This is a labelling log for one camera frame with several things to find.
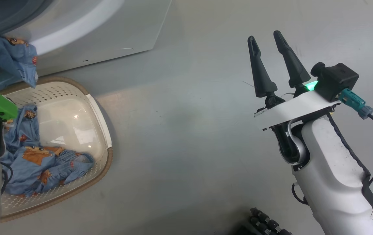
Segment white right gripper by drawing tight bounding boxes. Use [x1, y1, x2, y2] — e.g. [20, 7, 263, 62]
[248, 30, 342, 131]

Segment blue printed pajama shirt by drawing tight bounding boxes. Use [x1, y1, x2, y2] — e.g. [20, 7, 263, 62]
[0, 7, 39, 91]

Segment blue printed pajama pants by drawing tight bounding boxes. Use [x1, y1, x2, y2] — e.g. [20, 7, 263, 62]
[2, 104, 95, 197]

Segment white front-load washing machine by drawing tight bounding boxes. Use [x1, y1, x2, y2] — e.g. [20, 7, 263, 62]
[0, 0, 173, 77]

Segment cream perforated laundry basket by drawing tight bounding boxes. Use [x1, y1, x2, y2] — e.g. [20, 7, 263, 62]
[0, 77, 113, 222]

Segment teal right camera connector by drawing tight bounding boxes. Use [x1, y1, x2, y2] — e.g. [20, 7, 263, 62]
[339, 88, 373, 119]

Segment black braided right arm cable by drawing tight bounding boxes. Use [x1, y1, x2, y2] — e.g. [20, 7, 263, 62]
[326, 113, 373, 215]

